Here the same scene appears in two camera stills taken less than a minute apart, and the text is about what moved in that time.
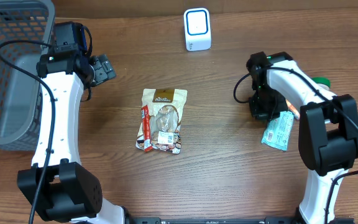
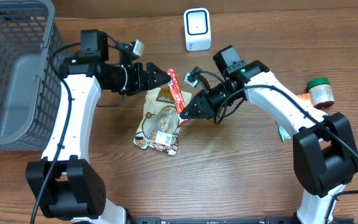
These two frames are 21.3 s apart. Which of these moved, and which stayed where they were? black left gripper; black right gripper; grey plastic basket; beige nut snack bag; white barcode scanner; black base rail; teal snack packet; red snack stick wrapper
Moved: black left gripper; teal snack packet; black right gripper; red snack stick wrapper
Stayed: black base rail; grey plastic basket; white barcode scanner; beige nut snack bag
